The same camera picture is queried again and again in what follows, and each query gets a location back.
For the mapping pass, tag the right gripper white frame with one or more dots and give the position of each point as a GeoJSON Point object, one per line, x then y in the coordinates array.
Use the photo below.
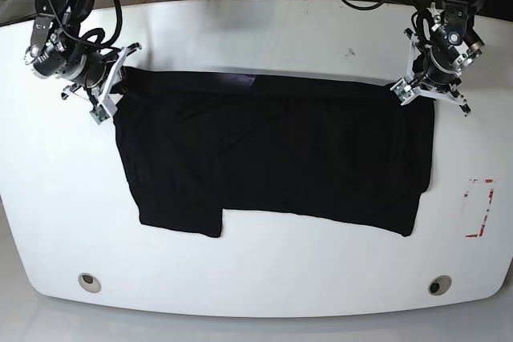
{"type": "Point", "coordinates": [99, 74]}

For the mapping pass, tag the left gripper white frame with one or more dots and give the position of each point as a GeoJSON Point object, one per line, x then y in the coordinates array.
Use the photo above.
{"type": "Point", "coordinates": [437, 56]}

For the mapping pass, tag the black printed T-shirt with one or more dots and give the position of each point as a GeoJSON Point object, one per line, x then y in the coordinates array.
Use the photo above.
{"type": "Point", "coordinates": [194, 145]}

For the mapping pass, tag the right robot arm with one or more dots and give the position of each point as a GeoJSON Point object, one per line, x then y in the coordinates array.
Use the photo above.
{"type": "Point", "coordinates": [58, 47]}

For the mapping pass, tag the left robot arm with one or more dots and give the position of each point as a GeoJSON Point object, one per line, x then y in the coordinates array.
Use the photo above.
{"type": "Point", "coordinates": [473, 42]}

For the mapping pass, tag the red tape rectangle marker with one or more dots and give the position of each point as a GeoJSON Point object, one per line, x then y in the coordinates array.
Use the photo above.
{"type": "Point", "coordinates": [475, 208]}

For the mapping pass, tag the left table grommet hole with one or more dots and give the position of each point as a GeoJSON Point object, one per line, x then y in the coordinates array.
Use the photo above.
{"type": "Point", "coordinates": [89, 283]}

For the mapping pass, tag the table grommet hole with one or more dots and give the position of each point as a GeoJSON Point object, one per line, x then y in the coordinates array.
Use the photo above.
{"type": "Point", "coordinates": [89, 283]}
{"type": "Point", "coordinates": [440, 285]}

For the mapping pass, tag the right table grommet hole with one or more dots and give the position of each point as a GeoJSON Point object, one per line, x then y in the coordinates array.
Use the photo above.
{"type": "Point", "coordinates": [440, 285]}

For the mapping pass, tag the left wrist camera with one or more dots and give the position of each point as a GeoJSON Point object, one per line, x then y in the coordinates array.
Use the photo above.
{"type": "Point", "coordinates": [404, 91]}

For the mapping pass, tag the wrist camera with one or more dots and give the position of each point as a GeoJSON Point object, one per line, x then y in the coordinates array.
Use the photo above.
{"type": "Point", "coordinates": [404, 91]}
{"type": "Point", "coordinates": [99, 114]}

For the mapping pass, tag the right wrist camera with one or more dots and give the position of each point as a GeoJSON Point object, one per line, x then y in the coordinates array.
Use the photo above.
{"type": "Point", "coordinates": [99, 114]}

